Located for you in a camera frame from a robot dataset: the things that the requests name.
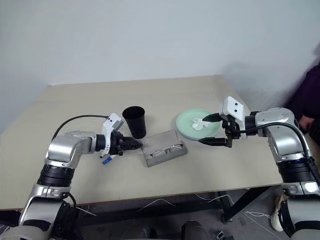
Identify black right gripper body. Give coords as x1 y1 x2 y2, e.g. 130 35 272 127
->
219 114 242 149

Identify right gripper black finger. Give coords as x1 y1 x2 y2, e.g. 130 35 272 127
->
198 137 230 148
201 112 222 124

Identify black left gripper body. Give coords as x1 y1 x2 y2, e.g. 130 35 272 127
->
109 129 126 158

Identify white tissue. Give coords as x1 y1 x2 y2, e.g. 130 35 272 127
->
191 116 211 131

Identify blue plastic plate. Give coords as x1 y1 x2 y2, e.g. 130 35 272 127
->
178 132 218 141

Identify green plastic plate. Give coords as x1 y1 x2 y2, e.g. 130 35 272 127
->
175 108 222 139

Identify grey translucent glasses case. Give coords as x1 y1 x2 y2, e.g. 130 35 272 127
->
141 129 189 168

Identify clear-framed eyeglasses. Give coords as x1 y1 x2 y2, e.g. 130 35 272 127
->
151 144 182 158

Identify person's bare hand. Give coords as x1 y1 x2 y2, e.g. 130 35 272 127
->
299 115 316 130

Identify black plastic cup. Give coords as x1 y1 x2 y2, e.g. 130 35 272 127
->
121 106 147 140

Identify white marker with blue cap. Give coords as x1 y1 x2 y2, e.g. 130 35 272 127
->
101 155 119 165

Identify dark rounded shape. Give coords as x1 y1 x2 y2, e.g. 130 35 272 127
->
180 219 209 240
139 224 161 240

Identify person in black jacket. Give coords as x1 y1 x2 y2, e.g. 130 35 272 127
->
284 47 320 118

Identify small black and white device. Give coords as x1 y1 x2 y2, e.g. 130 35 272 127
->
215 230 235 240

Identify person's white shoe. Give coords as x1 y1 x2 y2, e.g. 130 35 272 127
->
270 196 285 232

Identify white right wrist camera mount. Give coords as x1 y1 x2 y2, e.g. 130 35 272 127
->
219 96 249 140

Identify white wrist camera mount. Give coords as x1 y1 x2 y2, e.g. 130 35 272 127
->
101 112 125 159
219 96 249 140

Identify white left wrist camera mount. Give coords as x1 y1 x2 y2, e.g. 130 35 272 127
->
101 112 125 159

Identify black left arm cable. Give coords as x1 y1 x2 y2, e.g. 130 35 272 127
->
53 114 111 209

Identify thin white cable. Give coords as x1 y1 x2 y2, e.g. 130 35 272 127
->
194 191 230 204
136 198 177 213

